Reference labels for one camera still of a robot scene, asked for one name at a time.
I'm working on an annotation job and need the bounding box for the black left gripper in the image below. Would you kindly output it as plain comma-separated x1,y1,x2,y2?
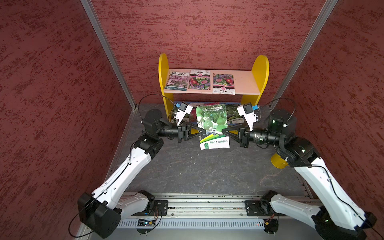
156,119,205,143

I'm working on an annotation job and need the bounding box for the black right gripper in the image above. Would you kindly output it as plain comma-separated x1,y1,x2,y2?
222,119,284,147

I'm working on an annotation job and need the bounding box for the green gourd seed bag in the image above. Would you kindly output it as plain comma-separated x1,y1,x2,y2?
196,104,230,150

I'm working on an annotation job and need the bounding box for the aster seed bag top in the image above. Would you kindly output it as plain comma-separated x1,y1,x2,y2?
213,73,236,96

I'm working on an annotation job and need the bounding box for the pink flower seed bag top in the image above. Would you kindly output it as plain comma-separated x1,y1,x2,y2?
189,70,211,90

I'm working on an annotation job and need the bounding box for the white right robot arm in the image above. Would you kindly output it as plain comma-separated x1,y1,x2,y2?
222,104,377,240

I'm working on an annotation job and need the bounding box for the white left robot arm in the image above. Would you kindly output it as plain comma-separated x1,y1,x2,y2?
78,103,206,239

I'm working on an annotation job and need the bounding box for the green seed bag lower right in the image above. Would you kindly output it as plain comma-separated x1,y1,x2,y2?
226,104,244,125

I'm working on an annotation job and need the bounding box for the yellow shelf unit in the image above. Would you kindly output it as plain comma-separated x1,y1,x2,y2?
158,53,270,114

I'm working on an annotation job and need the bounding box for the purple flower seed bag top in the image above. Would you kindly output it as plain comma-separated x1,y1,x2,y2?
165,71,190,91

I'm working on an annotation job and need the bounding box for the yellow pen cup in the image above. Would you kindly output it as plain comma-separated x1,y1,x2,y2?
271,154,289,169

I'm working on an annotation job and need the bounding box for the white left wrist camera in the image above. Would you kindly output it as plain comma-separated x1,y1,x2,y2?
175,102,193,126

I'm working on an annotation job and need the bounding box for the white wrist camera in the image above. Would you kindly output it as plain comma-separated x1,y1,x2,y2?
175,102,193,126
237,103,259,132

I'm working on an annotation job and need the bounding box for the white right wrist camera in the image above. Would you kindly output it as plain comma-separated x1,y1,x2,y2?
237,103,259,132

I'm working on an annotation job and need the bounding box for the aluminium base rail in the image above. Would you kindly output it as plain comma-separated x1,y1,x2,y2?
74,191,325,240

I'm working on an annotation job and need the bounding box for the aluminium corner post left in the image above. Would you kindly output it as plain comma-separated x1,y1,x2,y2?
81,0,136,110

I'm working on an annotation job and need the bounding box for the aluminium corner post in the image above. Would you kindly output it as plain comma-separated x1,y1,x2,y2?
271,0,338,109
81,0,136,110

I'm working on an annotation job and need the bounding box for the aluminium corner post right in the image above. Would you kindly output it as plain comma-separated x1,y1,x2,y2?
271,0,338,109

